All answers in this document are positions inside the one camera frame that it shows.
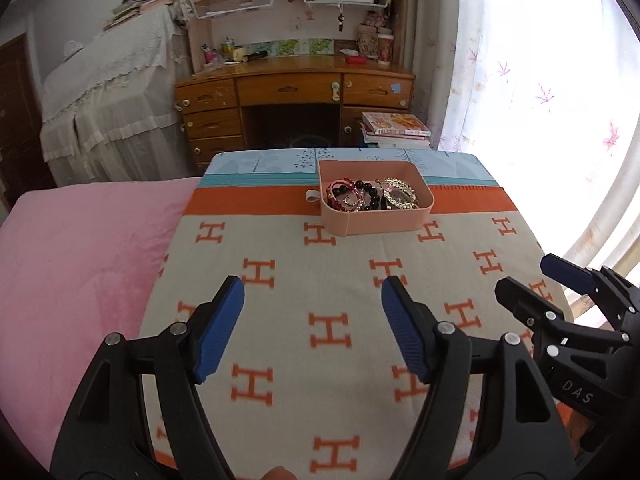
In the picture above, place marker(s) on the orange H pattern blanket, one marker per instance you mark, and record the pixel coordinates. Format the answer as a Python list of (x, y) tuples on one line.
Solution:
[(312, 378)]

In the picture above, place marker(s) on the pink plastic tray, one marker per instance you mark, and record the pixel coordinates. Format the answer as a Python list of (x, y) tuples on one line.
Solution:
[(360, 197)]

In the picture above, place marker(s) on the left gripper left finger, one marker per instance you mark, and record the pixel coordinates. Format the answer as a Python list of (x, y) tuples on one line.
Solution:
[(105, 433)]

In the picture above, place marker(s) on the person's left hand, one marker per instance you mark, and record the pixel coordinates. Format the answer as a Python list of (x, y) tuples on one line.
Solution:
[(279, 473)]

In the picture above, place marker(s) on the red box on desk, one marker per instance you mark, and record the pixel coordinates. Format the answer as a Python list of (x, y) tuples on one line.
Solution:
[(356, 60)]

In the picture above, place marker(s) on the floral window curtain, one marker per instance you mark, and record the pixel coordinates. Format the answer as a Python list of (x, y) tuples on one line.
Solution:
[(545, 94)]

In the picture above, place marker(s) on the light blue leaf bedsheet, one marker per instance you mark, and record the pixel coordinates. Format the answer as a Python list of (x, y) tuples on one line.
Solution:
[(309, 166)]

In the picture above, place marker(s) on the pink fleece blanket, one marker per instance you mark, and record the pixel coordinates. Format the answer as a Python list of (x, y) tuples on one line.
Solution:
[(77, 263)]

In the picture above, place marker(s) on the patterned cup on desk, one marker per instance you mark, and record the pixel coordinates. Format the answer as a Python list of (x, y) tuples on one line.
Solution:
[(385, 49)]

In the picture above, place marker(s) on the lace covered furniture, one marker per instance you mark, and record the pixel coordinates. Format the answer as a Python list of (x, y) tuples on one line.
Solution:
[(110, 113)]

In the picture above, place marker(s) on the wooden desk with drawers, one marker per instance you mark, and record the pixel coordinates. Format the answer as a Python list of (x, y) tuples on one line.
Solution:
[(303, 102)]

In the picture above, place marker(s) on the stack of books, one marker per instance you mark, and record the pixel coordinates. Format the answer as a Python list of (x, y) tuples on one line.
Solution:
[(395, 130)]

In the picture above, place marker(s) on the white wire shelf basket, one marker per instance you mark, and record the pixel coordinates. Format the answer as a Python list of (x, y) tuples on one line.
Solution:
[(210, 9)]

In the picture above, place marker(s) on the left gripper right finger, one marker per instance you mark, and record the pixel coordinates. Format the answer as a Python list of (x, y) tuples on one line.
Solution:
[(518, 434)]

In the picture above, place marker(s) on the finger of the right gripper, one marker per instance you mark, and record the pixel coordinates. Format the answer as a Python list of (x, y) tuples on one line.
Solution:
[(610, 292), (525, 302)]

